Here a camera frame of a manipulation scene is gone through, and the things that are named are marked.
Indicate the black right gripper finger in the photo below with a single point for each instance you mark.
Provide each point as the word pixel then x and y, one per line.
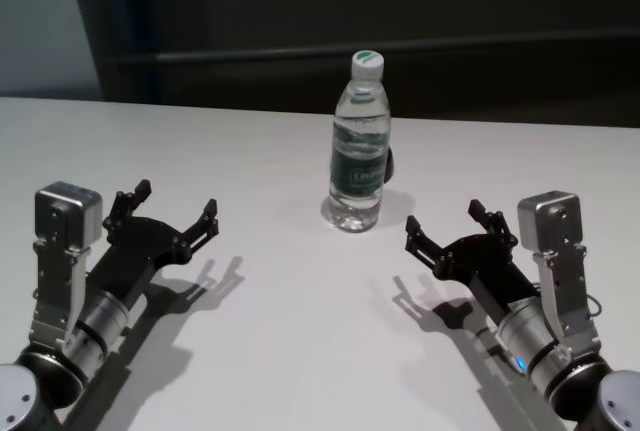
pixel 425 251
pixel 495 223

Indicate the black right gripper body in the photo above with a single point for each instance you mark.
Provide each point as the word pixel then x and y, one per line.
pixel 485 261

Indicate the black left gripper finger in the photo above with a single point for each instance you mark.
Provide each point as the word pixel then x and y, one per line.
pixel 200 233
pixel 122 208

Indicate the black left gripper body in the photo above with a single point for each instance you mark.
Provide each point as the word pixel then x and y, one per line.
pixel 130 256

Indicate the clear water bottle green label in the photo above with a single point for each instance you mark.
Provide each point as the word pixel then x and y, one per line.
pixel 357 176

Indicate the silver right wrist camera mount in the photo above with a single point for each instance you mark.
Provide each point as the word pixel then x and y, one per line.
pixel 550 221

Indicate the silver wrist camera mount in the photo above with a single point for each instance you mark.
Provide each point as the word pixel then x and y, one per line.
pixel 550 221
pixel 65 216

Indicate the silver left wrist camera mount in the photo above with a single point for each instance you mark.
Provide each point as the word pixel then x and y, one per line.
pixel 65 216

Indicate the blue upright metal post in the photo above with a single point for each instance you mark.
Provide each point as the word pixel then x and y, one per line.
pixel 135 26

